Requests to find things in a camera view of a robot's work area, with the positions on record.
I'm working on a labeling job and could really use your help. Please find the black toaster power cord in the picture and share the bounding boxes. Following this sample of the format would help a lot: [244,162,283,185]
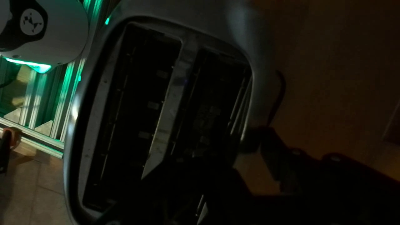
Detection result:
[266,69,289,129]

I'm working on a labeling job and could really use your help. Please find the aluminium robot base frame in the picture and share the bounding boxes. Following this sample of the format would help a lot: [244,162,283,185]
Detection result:
[0,0,116,160]

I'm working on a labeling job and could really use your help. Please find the grey metal toaster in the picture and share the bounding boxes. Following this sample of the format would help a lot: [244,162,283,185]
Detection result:
[61,0,278,225]

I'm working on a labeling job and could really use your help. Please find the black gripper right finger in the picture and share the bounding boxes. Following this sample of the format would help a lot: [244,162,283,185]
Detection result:
[242,124,400,225]

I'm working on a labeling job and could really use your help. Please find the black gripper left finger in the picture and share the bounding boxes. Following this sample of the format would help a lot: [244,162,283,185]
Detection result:
[141,117,254,225]

